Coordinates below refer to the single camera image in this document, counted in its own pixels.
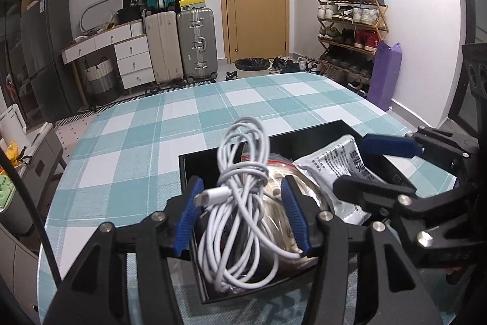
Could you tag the grey side cabinet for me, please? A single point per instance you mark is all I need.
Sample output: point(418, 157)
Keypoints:
point(42, 157)

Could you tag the grey foil packet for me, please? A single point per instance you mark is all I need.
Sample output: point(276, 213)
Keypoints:
point(334, 161)

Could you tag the beige suitcase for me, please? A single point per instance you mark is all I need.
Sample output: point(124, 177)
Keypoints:
point(163, 43)

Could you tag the pile of loose shoes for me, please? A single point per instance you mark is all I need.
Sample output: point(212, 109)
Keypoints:
point(293, 64)

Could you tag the yellow plastic bag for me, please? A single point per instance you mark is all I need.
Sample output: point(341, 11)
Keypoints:
point(9, 153)

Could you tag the woven laundry basket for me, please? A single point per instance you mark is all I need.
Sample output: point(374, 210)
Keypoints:
point(101, 81)

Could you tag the grey fridge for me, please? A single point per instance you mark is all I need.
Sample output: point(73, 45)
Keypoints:
point(49, 54)

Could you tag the oval white frame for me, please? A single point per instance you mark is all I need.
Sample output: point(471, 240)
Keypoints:
point(85, 14)

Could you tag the trash bin with black liner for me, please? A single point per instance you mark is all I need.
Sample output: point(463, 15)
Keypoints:
point(251, 68)

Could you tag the dark glass cabinet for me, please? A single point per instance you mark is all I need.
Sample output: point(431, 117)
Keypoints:
point(15, 62)

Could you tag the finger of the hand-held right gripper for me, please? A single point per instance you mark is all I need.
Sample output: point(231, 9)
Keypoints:
point(365, 191)
point(388, 146)

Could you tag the silver suitcase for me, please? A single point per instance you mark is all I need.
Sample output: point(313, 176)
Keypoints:
point(196, 39)

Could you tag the black shopping bag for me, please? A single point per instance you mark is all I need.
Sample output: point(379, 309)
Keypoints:
point(130, 7)

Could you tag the black cardboard box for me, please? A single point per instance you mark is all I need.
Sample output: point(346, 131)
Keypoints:
point(304, 142)

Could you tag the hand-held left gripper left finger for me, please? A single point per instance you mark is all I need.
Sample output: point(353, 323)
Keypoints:
point(186, 218)

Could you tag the wooden shoe rack with shoes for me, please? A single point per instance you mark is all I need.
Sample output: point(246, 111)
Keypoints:
point(342, 12)

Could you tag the purple fabric bag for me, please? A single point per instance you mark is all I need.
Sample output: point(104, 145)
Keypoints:
point(386, 77)

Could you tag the person's right hand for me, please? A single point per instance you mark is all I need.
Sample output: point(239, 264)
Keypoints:
point(452, 276)

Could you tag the white desk with drawers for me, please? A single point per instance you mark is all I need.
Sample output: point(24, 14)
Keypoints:
point(133, 54)

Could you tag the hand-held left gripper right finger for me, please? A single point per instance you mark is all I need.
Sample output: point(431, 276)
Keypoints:
point(296, 218)

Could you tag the green plastic box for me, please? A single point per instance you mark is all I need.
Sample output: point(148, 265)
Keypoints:
point(3, 191)

